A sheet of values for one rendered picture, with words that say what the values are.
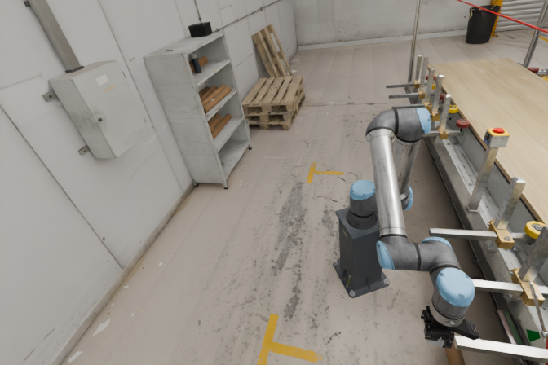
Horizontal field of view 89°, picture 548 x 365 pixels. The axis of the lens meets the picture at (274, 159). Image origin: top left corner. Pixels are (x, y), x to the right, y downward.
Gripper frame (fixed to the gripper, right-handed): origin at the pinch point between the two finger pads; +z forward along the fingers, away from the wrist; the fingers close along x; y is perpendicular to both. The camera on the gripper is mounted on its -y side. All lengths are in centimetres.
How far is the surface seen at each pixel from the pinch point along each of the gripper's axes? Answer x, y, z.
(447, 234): -49, -14, -2
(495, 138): -77, -34, -38
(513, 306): -24.5, -34.3, 12.6
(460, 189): -99, -36, 13
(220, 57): -262, 178, -45
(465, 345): 1.0, -6.3, -3.4
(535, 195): -72, -57, -7
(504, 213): -52, -35, -14
